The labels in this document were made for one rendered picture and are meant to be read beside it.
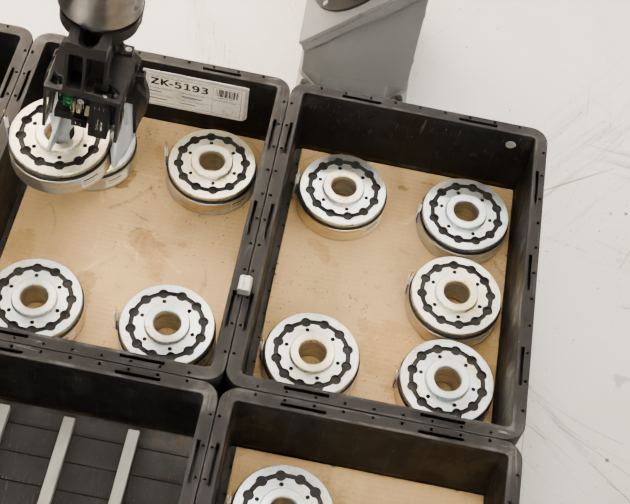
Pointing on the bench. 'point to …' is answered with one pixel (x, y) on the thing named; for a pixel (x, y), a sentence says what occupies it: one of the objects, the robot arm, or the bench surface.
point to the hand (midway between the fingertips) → (92, 143)
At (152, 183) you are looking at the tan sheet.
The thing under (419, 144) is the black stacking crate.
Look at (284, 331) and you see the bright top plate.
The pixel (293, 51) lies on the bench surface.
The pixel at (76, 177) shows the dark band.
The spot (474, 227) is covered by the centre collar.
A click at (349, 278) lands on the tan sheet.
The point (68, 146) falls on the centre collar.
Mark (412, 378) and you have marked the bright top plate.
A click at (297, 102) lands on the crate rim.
